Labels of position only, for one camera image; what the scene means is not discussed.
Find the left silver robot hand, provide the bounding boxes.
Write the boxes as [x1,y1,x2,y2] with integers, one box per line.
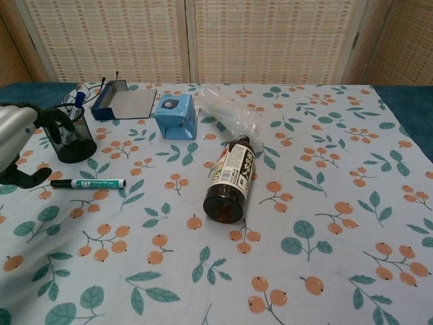
[0,104,77,190]

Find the blue whiteboard marker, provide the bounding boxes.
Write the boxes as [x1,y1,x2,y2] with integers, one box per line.
[69,90,87,118]

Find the green whiteboard marker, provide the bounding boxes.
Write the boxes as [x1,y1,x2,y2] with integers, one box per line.
[50,178,128,190]

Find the black round cup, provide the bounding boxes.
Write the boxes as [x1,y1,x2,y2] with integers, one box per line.
[36,103,98,165]

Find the teal table cover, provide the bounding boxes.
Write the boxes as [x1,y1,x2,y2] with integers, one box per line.
[0,80,433,138]

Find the thin-framed eyeglasses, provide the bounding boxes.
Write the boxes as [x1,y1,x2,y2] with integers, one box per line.
[62,70,121,106]

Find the woven bamboo screen panel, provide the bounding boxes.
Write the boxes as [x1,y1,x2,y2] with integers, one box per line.
[185,0,365,85]
[344,0,433,87]
[0,0,35,89]
[15,0,191,84]

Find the open blue glasses case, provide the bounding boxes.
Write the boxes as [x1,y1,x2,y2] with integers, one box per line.
[90,80,158,121]

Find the small light blue box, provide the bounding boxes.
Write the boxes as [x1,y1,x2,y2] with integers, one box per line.
[154,93,199,141]

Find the clear bag of straws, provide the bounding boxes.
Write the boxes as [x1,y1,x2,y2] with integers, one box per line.
[196,85,265,142]

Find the dark sauce bottle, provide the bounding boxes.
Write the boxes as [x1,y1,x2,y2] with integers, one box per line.
[202,135,257,225]

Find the floral print tablecloth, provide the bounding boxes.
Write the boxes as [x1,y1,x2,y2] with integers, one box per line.
[0,81,433,325]

